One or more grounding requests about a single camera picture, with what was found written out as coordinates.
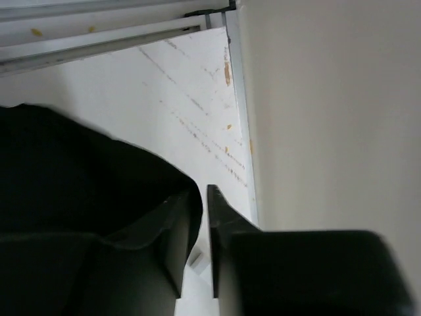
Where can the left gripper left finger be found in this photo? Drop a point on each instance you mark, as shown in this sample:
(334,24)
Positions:
(135,271)

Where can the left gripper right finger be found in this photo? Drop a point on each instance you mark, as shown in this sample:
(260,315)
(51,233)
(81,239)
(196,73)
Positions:
(321,272)

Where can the black trousers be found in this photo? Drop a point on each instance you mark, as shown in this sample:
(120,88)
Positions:
(58,174)

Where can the left aluminium table rail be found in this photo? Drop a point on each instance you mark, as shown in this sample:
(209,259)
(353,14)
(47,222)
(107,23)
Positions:
(39,34)

